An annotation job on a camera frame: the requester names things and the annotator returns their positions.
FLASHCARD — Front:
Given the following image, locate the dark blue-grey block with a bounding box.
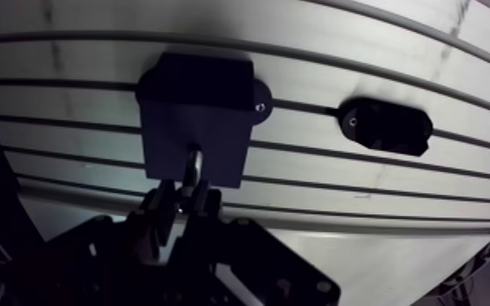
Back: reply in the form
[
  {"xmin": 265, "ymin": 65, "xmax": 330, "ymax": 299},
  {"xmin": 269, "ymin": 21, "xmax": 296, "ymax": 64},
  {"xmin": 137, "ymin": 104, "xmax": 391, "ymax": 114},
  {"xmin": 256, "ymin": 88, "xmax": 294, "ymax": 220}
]
[{"xmin": 134, "ymin": 51, "xmax": 273, "ymax": 190}]

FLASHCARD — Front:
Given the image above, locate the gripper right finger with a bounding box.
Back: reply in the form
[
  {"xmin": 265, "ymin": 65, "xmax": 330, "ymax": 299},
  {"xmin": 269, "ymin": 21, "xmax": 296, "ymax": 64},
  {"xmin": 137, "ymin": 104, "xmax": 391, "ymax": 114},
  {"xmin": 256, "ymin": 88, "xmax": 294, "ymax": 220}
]
[{"xmin": 172, "ymin": 179, "xmax": 342, "ymax": 306}]

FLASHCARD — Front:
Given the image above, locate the pale holed strip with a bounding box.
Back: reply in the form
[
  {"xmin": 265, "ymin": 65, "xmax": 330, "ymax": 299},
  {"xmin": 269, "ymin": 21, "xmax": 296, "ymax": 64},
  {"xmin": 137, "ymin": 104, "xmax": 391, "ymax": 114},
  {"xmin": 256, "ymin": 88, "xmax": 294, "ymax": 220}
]
[{"xmin": 435, "ymin": 230, "xmax": 490, "ymax": 306}]

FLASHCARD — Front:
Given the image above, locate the black oval holder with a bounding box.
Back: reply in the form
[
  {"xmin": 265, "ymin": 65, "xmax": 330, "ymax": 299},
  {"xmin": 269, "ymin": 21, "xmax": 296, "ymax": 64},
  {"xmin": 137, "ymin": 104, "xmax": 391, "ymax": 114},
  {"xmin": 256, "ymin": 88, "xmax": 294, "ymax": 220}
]
[{"xmin": 336, "ymin": 97, "xmax": 435, "ymax": 157}]

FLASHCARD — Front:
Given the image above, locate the steel bolt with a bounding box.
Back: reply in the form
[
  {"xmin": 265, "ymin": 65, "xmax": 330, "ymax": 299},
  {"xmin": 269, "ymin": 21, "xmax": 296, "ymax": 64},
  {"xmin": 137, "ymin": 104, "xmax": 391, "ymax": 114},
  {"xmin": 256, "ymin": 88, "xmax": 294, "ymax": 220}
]
[{"xmin": 182, "ymin": 145, "xmax": 206, "ymax": 190}]

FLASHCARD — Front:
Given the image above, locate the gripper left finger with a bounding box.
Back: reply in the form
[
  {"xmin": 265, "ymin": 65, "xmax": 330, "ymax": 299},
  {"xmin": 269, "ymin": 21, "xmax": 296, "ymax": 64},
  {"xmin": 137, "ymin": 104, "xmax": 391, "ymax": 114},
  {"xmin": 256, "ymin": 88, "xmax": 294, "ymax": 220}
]
[{"xmin": 11, "ymin": 178, "xmax": 178, "ymax": 306}]

